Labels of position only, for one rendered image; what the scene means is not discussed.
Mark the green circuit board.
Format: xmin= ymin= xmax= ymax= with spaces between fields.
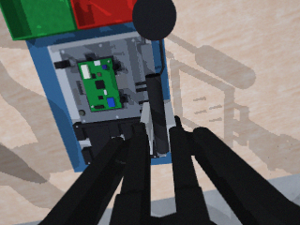
xmin=78 ymin=58 xmax=122 ymax=112

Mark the red bin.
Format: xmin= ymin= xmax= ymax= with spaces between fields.
xmin=70 ymin=0 xmax=137 ymax=30

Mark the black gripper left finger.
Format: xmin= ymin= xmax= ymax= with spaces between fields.
xmin=38 ymin=102 xmax=153 ymax=225

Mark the green open bin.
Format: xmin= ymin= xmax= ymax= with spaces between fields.
xmin=0 ymin=0 xmax=82 ymax=40

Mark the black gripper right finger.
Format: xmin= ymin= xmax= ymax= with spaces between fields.
xmin=164 ymin=99 xmax=300 ymax=225

